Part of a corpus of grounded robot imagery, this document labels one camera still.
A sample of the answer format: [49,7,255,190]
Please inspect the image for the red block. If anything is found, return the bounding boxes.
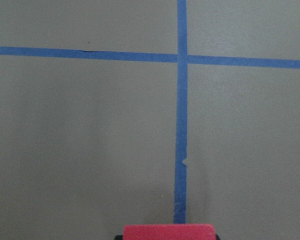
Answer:
[122,224,218,240]

